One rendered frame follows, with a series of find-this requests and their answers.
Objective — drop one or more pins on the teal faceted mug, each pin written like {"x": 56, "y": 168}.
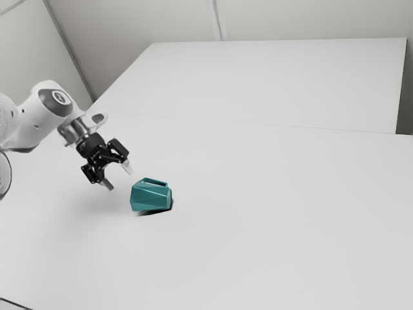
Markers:
{"x": 151, "y": 196}

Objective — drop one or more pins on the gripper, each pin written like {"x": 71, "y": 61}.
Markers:
{"x": 91, "y": 147}

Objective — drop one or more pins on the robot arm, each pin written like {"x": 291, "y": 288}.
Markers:
{"x": 35, "y": 113}

